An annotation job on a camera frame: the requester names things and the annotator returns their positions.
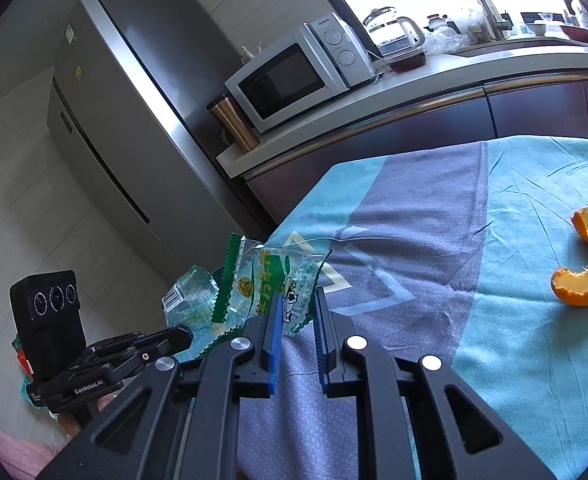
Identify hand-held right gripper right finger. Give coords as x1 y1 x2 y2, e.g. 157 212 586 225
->
314 287 557 480

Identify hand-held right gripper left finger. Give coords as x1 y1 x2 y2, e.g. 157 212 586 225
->
36 292 285 480

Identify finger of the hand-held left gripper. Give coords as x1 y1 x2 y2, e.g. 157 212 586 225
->
85 331 147 358
105 325 193 377

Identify green clear candy wrapper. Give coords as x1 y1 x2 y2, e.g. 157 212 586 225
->
211 232 333 341
161 266 225 361

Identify person's left hand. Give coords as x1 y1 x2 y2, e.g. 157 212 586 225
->
56 392 122 438

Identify blue plastic bag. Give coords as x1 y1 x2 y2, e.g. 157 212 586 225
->
21 377 65 416

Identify person's knit clothing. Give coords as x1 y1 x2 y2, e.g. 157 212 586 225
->
0 420 70 480

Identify teal and grey printed blanket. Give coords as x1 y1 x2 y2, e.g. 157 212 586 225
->
239 135 588 480

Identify silver refrigerator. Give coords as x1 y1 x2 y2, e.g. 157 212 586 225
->
46 0 275 271

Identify copper travel tumbler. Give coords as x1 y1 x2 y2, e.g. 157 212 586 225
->
207 94 261 153

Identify white microwave oven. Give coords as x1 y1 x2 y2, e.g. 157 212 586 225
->
224 12 375 134

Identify white kitchen countertop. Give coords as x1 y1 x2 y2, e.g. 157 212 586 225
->
216 40 588 178

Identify dark red kettle base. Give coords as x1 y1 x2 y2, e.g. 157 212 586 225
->
389 51 427 72

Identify brown base cabinets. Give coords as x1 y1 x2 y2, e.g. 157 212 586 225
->
244 77 588 226

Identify glass electric kettle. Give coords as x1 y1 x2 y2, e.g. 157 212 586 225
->
363 6 427 56

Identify clear plastic bag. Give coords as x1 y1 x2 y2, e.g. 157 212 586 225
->
421 25 462 55

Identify clear food container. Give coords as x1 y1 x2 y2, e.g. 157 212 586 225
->
448 7 479 36

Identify kitchen sink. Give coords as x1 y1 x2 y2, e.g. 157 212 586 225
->
454 35 588 58

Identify steel kitchen faucet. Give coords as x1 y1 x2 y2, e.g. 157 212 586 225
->
456 0 512 41

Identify red bowl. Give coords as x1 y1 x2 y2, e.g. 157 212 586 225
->
561 22 588 43

